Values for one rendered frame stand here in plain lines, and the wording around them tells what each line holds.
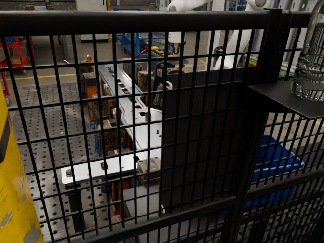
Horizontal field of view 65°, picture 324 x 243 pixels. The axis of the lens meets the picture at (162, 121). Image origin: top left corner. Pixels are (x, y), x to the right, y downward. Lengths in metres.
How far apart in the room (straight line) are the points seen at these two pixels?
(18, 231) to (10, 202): 0.04
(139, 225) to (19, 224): 0.27
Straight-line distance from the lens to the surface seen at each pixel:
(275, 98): 0.44
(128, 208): 0.76
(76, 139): 1.72
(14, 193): 0.32
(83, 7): 8.08
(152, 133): 1.14
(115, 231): 0.55
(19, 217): 0.33
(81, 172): 0.94
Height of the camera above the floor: 1.58
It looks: 28 degrees down
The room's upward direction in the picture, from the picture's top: 2 degrees clockwise
